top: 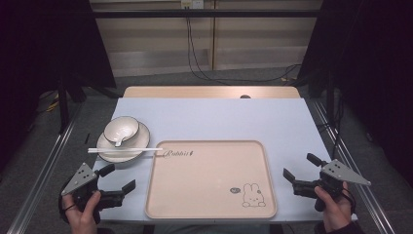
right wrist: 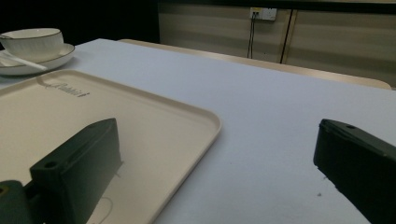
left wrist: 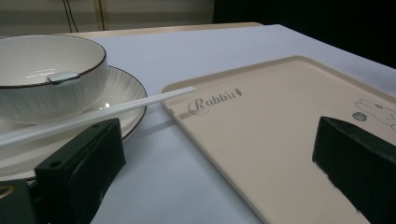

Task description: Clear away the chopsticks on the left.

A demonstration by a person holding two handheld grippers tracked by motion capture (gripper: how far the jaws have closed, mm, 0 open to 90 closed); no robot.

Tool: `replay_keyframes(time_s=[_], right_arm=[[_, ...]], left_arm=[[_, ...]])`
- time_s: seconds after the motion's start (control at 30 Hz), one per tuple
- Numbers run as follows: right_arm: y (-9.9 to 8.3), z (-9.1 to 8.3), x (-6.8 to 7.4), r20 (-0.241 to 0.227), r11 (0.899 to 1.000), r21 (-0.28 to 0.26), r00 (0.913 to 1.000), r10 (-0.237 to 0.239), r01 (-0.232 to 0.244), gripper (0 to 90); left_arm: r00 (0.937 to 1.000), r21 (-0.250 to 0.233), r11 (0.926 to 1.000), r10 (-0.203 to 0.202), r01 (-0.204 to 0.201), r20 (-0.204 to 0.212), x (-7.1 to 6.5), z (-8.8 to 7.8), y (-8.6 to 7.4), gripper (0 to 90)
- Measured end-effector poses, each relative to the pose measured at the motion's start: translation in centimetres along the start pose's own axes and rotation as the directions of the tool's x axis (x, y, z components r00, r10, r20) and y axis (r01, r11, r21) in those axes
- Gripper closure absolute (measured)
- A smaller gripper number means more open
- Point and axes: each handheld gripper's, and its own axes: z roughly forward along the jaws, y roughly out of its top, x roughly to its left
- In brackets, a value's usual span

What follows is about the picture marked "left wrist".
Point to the beige plastic tray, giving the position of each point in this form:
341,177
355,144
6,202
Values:
267,133

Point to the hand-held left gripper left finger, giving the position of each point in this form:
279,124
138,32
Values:
81,169

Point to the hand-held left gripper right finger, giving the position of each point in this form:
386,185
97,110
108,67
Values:
358,155

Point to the white plate with dark rim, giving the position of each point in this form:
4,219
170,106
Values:
127,90

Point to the white bowl with dark rim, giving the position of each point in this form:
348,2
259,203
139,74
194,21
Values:
46,77

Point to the white chopstick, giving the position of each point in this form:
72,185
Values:
102,113

